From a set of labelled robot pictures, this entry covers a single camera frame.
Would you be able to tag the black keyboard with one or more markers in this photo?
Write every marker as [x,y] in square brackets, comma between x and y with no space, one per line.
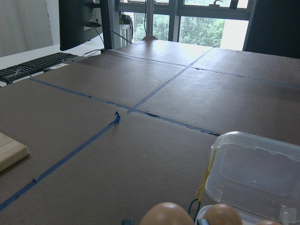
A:
[15,72]

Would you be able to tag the clear plastic egg box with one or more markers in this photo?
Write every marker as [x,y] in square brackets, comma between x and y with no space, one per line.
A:
[258,176]

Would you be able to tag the brown egg from bowl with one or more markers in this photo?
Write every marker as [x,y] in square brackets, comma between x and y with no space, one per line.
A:
[166,213]

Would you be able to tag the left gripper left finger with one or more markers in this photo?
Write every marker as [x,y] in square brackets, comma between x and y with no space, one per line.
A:
[128,222]

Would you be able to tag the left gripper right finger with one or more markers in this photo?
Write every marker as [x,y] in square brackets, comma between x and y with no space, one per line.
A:
[202,221]

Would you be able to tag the brown egg lower slot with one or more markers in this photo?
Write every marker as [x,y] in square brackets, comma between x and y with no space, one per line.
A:
[268,222]

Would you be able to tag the black computer monitor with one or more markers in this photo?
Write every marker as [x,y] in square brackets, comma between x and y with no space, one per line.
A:
[82,20]

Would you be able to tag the brown egg slot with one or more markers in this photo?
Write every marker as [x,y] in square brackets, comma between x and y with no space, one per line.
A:
[268,222]
[222,214]

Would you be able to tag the brown egg upper slot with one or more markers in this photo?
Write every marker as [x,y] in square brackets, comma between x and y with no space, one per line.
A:
[222,214]

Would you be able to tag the wooden cutting board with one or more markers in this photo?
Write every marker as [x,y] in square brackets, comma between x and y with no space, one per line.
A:
[11,151]

